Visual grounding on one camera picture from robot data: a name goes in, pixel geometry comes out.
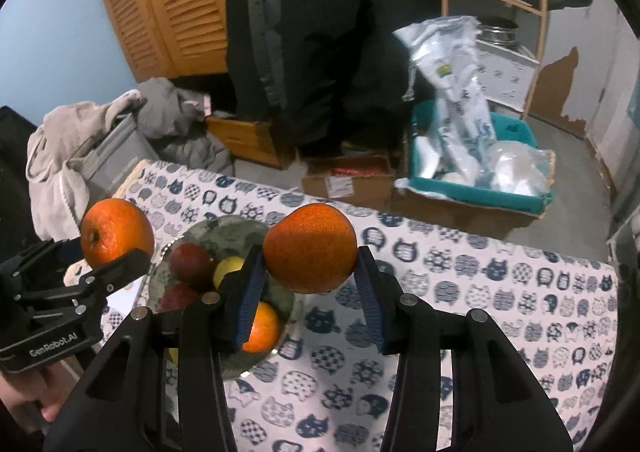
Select printed rice bag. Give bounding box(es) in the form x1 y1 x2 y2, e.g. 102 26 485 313
392 14 498 183

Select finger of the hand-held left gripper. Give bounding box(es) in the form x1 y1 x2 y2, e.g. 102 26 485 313
0 238 85 293
64 249 152 305

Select teal plastic basket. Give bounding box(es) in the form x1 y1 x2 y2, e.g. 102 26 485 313
407 99 556 215

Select black hanging coat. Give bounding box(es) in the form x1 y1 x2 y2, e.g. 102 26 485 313
225 0 441 160

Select green patterned glass plate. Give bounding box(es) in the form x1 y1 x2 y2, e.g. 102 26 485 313
147 214 296 380

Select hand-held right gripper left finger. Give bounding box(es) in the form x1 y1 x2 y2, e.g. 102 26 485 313
42 244 266 452

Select person's left hand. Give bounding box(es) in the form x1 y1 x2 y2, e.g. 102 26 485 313
0 362 66 425

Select large orange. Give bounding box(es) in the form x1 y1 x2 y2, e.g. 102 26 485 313
262 204 358 294
80 198 156 269

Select steel steamer pot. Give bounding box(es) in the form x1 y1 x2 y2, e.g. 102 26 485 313
477 18 521 48

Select white perforated crate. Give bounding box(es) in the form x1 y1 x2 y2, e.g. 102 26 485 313
475 39 541 108

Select small orange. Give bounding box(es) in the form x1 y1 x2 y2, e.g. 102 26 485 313
242 302 280 354

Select grey hoodie on chair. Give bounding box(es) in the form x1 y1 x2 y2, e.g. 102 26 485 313
80 117 161 203

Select cat print tablecloth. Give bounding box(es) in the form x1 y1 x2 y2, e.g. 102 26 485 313
102 159 621 452

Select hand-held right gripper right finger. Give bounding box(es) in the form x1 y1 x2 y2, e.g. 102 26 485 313
354 246 573 452

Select beige clothes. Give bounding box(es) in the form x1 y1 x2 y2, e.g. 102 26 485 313
25 89 146 243

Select red apple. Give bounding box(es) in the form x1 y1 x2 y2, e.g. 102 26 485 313
159 282 201 315
170 243 218 283

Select wooden drawer box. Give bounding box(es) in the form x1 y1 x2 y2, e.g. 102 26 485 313
205 114 296 170

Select grey clothes pile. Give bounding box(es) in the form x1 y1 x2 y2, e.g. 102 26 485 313
135 77 236 178

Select clear plastic bag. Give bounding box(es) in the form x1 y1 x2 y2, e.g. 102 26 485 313
487 139 556 198

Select cardboard box with red contents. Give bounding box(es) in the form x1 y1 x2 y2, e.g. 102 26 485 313
300 154 396 208

